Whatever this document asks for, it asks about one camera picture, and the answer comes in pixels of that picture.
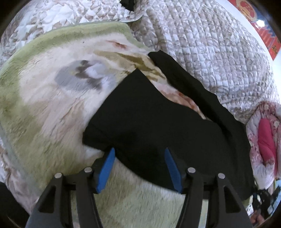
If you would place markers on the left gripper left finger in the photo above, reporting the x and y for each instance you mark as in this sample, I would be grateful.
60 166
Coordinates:
53 208

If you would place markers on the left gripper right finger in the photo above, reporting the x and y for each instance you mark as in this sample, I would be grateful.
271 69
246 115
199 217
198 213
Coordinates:
225 208

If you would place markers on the black pants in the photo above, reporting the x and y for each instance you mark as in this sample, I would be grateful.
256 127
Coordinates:
140 123

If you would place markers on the pink floral folded comforter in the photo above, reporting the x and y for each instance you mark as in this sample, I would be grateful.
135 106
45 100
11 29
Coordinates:
263 131

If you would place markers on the green floral fleece blanket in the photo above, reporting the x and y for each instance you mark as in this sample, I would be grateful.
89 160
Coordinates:
50 90

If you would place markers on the beige quilted bedspread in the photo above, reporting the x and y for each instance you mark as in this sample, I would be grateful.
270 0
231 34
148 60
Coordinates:
202 36

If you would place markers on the dark clothes pile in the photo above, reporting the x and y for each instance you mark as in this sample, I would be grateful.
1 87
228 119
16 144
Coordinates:
131 5

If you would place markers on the red wall poster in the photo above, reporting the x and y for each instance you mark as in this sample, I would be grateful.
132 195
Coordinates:
260 23

